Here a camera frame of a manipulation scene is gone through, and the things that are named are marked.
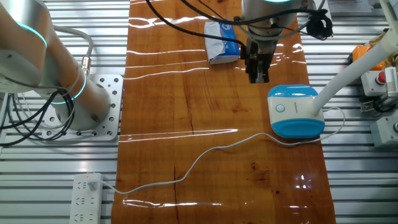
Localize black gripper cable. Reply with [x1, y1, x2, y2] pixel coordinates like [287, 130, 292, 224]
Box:
[145, 0, 247, 50]

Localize red emergency stop button box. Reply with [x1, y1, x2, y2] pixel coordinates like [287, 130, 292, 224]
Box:
[360, 70, 388, 97]

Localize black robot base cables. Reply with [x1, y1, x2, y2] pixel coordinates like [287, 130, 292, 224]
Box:
[0, 88, 76, 147]

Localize blue tissue pack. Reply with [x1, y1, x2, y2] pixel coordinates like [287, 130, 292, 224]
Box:
[203, 21, 242, 65]

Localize white lamp power cable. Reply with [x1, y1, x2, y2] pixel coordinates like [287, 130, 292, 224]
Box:
[88, 106, 346, 195]

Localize glossy wood grain table mat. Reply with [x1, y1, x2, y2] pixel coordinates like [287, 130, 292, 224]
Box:
[111, 0, 337, 224]

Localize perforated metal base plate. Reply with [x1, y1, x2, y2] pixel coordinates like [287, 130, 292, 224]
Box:
[42, 74, 124, 141]

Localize blue and white desk lamp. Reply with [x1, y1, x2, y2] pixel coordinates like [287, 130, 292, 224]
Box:
[267, 0, 398, 139]

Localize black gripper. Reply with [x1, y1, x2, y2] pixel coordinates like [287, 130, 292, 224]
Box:
[239, 39, 277, 84]

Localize small grey metal bracket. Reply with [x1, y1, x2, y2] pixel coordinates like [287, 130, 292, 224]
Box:
[360, 100, 374, 113]

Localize orange block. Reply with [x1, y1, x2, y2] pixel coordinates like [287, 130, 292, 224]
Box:
[351, 45, 386, 71]

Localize white power strip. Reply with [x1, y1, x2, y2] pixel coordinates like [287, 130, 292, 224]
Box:
[68, 172, 104, 224]

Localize grey robot cable with connector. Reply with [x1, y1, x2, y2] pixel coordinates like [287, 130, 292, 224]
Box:
[52, 25, 95, 76]

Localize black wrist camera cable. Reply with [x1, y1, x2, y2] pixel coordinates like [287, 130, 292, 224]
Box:
[180, 0, 334, 41]

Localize silver ribbed camera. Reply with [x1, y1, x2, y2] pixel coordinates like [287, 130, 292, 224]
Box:
[384, 66, 398, 100]

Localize grey green button box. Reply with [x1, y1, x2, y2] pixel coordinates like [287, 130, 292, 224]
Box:
[369, 115, 398, 149]

